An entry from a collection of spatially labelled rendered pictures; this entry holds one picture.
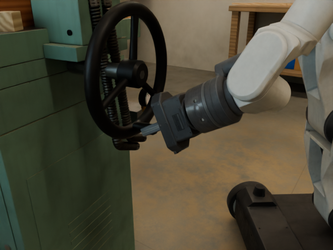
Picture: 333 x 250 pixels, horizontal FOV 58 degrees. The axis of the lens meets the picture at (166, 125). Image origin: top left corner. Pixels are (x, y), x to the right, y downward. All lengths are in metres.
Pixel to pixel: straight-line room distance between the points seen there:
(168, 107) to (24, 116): 0.31
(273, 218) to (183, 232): 0.40
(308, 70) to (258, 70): 0.56
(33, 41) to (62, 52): 0.06
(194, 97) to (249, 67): 0.11
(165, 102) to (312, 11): 0.28
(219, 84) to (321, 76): 0.46
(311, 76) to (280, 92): 0.51
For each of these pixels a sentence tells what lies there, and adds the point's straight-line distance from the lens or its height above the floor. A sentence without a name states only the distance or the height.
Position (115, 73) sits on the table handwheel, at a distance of 0.67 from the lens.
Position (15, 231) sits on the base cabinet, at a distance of 0.82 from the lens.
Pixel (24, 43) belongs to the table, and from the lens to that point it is 0.69.
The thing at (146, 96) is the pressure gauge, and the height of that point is 0.67.
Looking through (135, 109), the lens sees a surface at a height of 0.62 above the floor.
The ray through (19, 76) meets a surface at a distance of 0.69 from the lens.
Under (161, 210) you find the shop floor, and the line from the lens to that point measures 1.53.
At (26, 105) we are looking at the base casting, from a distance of 0.71.
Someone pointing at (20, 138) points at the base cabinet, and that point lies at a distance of 0.71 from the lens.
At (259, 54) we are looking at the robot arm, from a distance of 0.47.
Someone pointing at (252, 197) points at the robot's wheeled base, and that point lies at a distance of 1.31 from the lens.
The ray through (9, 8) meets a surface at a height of 0.94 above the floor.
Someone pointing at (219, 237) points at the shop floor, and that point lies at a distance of 1.42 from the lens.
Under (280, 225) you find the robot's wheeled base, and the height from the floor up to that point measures 0.19.
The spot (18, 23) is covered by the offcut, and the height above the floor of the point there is 0.91.
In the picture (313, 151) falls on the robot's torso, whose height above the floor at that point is 0.48.
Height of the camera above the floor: 0.97
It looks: 24 degrees down
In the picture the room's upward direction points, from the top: straight up
